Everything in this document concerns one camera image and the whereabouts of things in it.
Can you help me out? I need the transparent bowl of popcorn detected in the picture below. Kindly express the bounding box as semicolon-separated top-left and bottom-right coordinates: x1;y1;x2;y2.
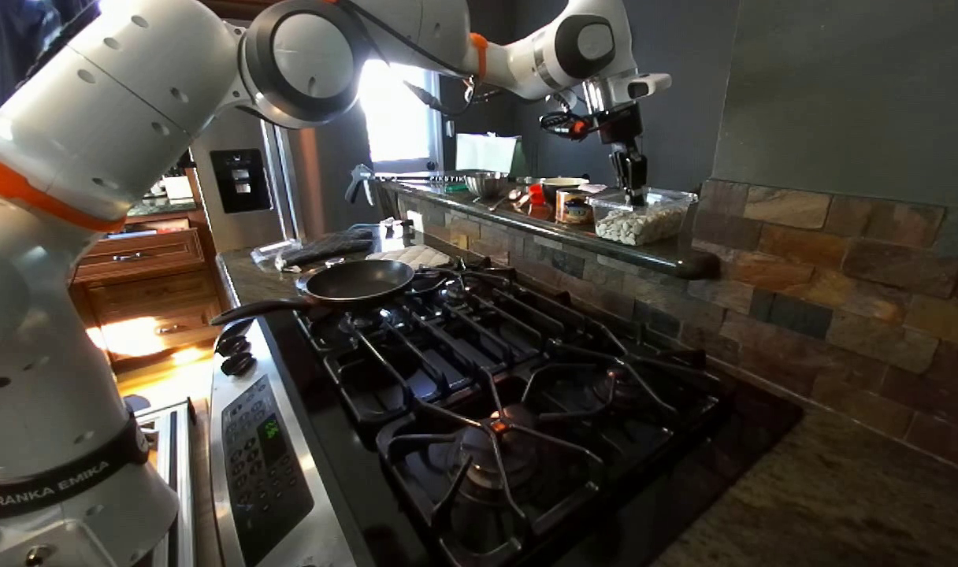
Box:
585;186;702;251

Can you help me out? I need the dark frying pan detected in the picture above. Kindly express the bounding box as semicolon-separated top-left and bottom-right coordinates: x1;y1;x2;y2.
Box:
207;257;420;330

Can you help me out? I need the bright window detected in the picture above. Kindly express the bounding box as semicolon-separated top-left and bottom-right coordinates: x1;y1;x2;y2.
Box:
357;57;449;173

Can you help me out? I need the wooden drawer cabinet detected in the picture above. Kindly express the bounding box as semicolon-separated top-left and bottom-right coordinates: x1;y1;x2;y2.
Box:
65;205;228;330

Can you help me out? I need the black stove knob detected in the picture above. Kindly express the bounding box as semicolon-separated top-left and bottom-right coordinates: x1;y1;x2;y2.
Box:
213;318;254;355
218;350;260;380

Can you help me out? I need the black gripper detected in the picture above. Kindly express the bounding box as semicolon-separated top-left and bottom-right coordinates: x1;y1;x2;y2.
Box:
599;100;650;209

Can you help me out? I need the black gas stove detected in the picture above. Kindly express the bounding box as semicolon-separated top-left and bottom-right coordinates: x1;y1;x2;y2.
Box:
206;260;806;567

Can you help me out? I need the stainless steel refrigerator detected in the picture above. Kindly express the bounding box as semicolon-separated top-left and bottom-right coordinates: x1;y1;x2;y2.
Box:
188;98;380;251

